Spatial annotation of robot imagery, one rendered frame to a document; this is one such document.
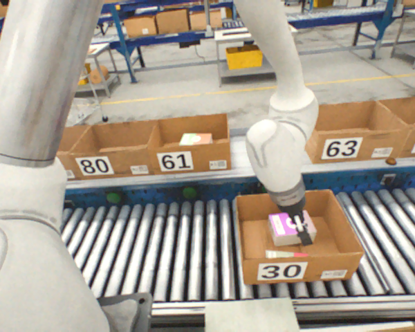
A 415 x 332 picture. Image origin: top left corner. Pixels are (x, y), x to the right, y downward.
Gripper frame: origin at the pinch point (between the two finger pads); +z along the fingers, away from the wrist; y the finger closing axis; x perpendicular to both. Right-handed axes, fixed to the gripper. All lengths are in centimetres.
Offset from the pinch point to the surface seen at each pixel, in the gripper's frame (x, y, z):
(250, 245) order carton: -22.2, -14.6, 19.0
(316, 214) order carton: 7.0, -28.1, 28.4
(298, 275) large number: -6.9, 1.1, 19.9
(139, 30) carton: -161, -478, -49
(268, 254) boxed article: -15.7, -9.6, 19.9
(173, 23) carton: -97, -476, -31
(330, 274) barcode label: 3.6, 0.9, 24.0
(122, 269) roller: -73, -7, 2
